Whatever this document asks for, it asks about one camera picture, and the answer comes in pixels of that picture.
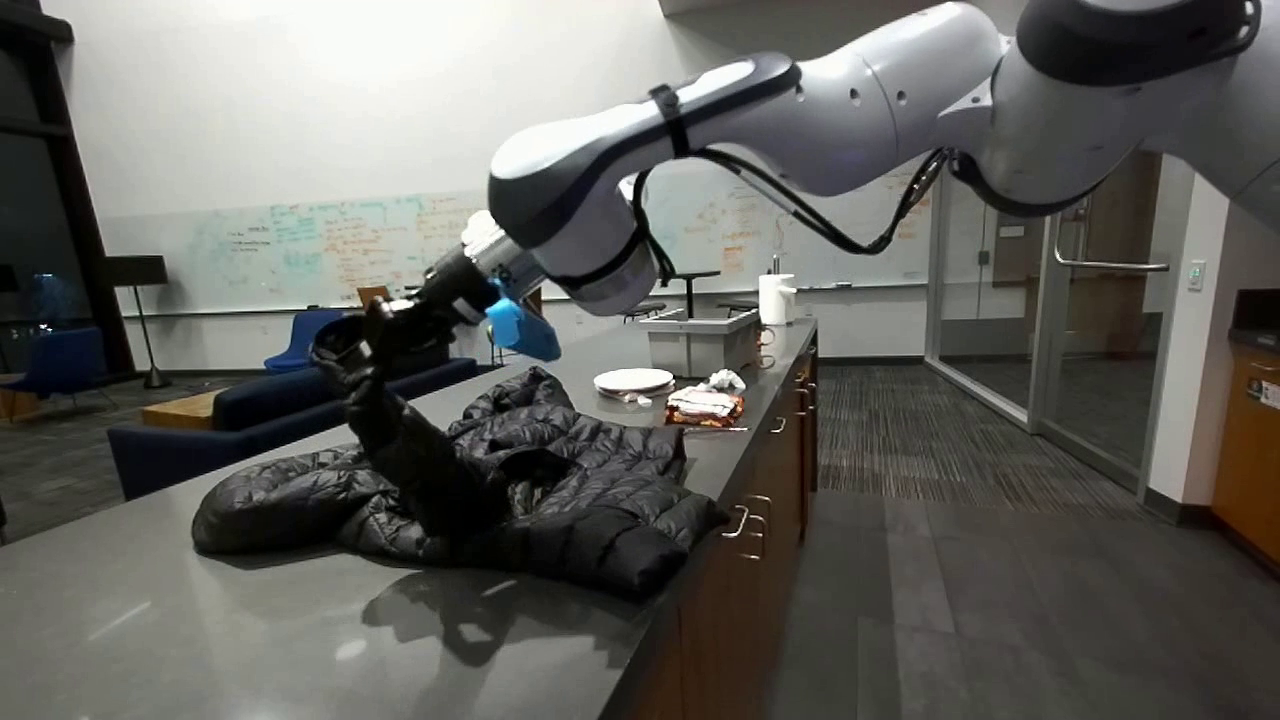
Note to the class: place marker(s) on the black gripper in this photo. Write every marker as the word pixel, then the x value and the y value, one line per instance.
pixel 435 311

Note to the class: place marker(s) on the black puffer jacket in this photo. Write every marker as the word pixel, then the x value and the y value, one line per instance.
pixel 535 480

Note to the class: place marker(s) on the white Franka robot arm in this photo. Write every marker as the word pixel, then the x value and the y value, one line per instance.
pixel 864 93

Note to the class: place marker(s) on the small orange-brown chair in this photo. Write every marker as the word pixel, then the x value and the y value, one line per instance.
pixel 373 299

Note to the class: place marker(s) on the bright blue armchair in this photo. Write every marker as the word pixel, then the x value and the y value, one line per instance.
pixel 301 347

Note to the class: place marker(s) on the dark blue sofa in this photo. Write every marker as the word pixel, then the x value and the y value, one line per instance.
pixel 264 402

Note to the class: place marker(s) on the orange wooden side table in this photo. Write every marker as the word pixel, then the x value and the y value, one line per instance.
pixel 181 411

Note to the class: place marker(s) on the black music stand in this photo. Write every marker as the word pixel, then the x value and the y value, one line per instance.
pixel 138 268

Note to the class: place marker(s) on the white plate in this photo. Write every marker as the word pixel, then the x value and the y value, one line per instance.
pixel 633 381

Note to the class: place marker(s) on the dark blue lounge chair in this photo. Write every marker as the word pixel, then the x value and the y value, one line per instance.
pixel 60 355

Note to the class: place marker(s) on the grey metal bin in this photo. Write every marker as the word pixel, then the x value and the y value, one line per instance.
pixel 701 347

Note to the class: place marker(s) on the round high table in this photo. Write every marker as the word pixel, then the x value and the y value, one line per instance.
pixel 693 279

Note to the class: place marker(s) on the white paper towel roll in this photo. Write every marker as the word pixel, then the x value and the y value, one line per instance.
pixel 779 301

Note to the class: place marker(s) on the wooden counter cabinet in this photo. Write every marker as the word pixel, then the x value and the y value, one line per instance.
pixel 722 602

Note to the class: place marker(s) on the wall whiteboard with writing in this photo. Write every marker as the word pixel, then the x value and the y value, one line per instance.
pixel 264 253

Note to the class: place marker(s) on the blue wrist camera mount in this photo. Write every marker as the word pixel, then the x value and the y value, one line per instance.
pixel 521 331

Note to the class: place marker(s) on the white light switch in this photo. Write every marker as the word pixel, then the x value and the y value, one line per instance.
pixel 1193 279

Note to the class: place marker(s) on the wooden wall cabinet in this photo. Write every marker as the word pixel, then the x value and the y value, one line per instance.
pixel 1255 452

